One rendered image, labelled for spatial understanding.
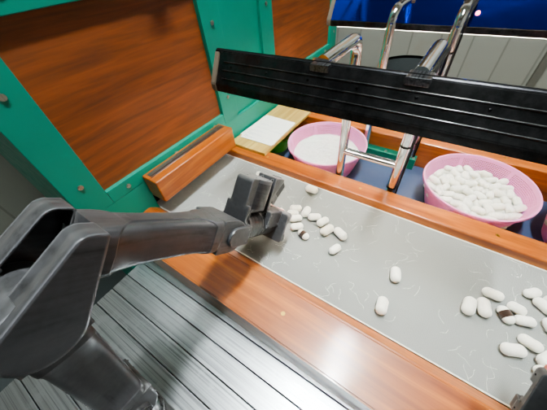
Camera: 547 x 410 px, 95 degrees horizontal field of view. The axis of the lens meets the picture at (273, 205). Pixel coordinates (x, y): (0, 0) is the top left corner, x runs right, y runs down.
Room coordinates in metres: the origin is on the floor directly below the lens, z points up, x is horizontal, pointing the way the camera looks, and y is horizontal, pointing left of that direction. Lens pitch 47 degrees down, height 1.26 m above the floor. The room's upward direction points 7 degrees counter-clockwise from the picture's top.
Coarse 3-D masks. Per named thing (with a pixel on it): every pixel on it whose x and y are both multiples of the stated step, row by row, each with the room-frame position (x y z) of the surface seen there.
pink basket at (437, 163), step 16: (432, 160) 0.57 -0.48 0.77; (448, 160) 0.58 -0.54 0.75; (464, 160) 0.57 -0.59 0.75; (496, 160) 0.54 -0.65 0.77; (496, 176) 0.51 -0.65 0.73; (512, 176) 0.48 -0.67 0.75; (432, 192) 0.44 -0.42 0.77; (528, 192) 0.42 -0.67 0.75; (448, 208) 0.40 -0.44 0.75; (528, 208) 0.37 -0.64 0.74; (496, 224) 0.33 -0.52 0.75; (512, 224) 0.34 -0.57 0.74
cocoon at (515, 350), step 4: (500, 344) 0.09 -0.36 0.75; (504, 344) 0.09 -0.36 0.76; (508, 344) 0.09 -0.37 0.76; (512, 344) 0.09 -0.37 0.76; (516, 344) 0.09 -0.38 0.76; (500, 348) 0.09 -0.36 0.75; (504, 348) 0.08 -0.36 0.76; (508, 348) 0.08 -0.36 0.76; (512, 348) 0.08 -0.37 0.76; (516, 348) 0.08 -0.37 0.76; (520, 348) 0.08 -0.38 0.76; (524, 348) 0.08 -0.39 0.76; (504, 352) 0.08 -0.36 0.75; (508, 352) 0.08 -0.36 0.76; (512, 352) 0.08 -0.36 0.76; (516, 352) 0.08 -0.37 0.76; (520, 352) 0.08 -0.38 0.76; (524, 352) 0.07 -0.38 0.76; (516, 356) 0.07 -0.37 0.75; (520, 356) 0.07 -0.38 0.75; (524, 356) 0.07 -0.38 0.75
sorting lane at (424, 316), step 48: (192, 192) 0.58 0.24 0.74; (288, 192) 0.54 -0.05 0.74; (288, 240) 0.36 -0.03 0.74; (336, 240) 0.35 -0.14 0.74; (384, 240) 0.33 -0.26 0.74; (432, 240) 0.32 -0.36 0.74; (336, 288) 0.23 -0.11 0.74; (384, 288) 0.22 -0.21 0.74; (432, 288) 0.20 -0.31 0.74; (480, 288) 0.19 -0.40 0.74; (528, 288) 0.18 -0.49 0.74; (384, 336) 0.13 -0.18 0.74; (432, 336) 0.12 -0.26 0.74; (480, 336) 0.11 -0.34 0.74; (480, 384) 0.04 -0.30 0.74; (528, 384) 0.04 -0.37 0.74
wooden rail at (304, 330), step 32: (192, 256) 0.33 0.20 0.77; (224, 256) 0.32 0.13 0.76; (192, 288) 0.29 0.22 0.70; (224, 288) 0.24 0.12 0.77; (256, 288) 0.24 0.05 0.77; (288, 288) 0.23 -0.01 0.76; (256, 320) 0.17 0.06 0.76; (288, 320) 0.17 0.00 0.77; (320, 320) 0.16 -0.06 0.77; (352, 320) 0.16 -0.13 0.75; (288, 352) 0.12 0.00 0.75; (320, 352) 0.11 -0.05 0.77; (352, 352) 0.10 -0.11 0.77; (384, 352) 0.10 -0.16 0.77; (320, 384) 0.08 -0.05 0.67; (352, 384) 0.06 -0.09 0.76; (384, 384) 0.05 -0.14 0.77; (416, 384) 0.05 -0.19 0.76; (448, 384) 0.05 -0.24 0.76
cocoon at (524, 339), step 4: (520, 336) 0.10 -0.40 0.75; (524, 336) 0.10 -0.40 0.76; (528, 336) 0.10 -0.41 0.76; (520, 340) 0.09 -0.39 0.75; (524, 340) 0.09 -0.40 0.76; (528, 340) 0.09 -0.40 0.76; (532, 340) 0.09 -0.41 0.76; (536, 340) 0.09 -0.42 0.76; (524, 344) 0.09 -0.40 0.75; (528, 344) 0.09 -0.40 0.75; (532, 344) 0.09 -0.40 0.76; (536, 344) 0.08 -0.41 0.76; (540, 344) 0.08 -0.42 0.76; (528, 348) 0.08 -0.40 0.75; (532, 348) 0.08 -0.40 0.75; (536, 348) 0.08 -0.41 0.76; (540, 348) 0.08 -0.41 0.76; (544, 348) 0.08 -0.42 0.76; (536, 352) 0.07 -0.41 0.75; (540, 352) 0.07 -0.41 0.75
